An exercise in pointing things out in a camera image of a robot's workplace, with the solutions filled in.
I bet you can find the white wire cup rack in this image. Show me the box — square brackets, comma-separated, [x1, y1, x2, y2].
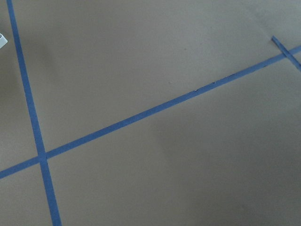
[0, 34, 8, 48]

